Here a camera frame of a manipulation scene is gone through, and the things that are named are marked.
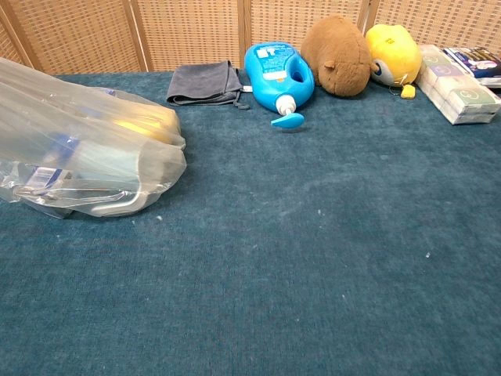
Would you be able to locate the pastel tissue pack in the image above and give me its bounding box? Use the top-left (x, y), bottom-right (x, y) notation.
top-left (415, 44), bottom-right (501, 126)

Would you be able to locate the blue carpet table mat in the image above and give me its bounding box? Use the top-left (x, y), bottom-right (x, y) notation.
top-left (0, 70), bottom-right (501, 376)

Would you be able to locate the clear plastic bag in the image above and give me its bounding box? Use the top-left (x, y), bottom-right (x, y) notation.
top-left (0, 57), bottom-right (187, 220)

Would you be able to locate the grey folded cloth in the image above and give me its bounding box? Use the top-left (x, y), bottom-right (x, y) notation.
top-left (166, 60), bottom-right (252, 111)

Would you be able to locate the wicker folding screen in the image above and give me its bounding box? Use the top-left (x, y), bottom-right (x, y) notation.
top-left (0, 0), bottom-right (501, 78)

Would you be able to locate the brown capybara plush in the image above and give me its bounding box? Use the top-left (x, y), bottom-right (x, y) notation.
top-left (300, 14), bottom-right (375, 97)

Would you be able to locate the blue pump bottle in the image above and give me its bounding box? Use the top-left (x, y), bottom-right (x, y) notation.
top-left (243, 42), bottom-right (316, 128)

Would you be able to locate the yellow pack inside bag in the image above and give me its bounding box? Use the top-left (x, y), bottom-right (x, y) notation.
top-left (112, 108), bottom-right (182, 144)

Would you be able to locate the yellow plush toy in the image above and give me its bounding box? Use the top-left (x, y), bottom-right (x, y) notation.
top-left (365, 23), bottom-right (424, 88)

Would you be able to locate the blue box inside bag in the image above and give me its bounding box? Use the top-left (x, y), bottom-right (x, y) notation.
top-left (27, 132), bottom-right (74, 190)

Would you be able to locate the dark snack packet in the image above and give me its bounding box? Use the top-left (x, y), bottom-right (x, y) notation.
top-left (443, 46), bottom-right (501, 89)

